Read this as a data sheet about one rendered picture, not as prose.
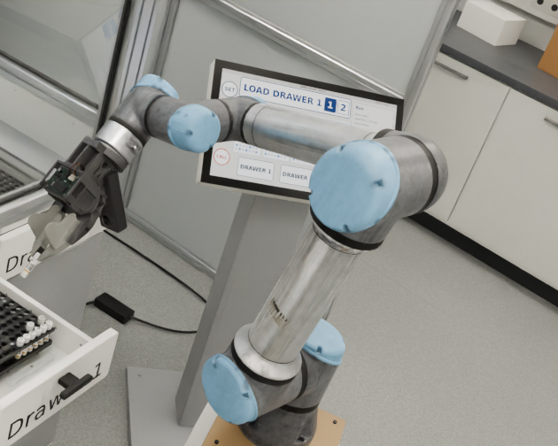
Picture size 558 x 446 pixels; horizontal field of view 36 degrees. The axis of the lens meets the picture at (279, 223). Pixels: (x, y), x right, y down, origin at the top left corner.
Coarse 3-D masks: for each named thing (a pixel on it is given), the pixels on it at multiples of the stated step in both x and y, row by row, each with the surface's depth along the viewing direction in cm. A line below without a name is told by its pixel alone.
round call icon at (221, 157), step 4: (216, 148) 209; (220, 148) 209; (216, 152) 209; (220, 152) 209; (224, 152) 209; (228, 152) 210; (216, 156) 209; (220, 156) 209; (224, 156) 209; (228, 156) 210; (216, 160) 208; (220, 160) 209; (224, 160) 209; (228, 160) 209; (216, 164) 208; (220, 164) 209; (224, 164) 209; (228, 164) 209
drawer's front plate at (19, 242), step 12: (24, 228) 175; (0, 240) 170; (12, 240) 172; (24, 240) 176; (84, 240) 197; (0, 252) 171; (12, 252) 175; (24, 252) 178; (0, 264) 173; (12, 264) 177; (24, 264) 180; (36, 264) 185; (0, 276) 175
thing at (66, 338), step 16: (0, 288) 165; (16, 288) 164; (32, 304) 162; (64, 320) 161; (64, 336) 161; (80, 336) 159; (64, 352) 162; (16, 368) 155; (0, 384) 151; (16, 384) 152
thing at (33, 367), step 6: (48, 354) 159; (36, 360) 156; (42, 360) 157; (48, 360) 158; (30, 366) 154; (36, 366) 155; (42, 366) 157; (18, 372) 153; (24, 372) 153; (30, 372) 154; (12, 378) 151; (18, 378) 151; (24, 378) 153; (12, 384) 151
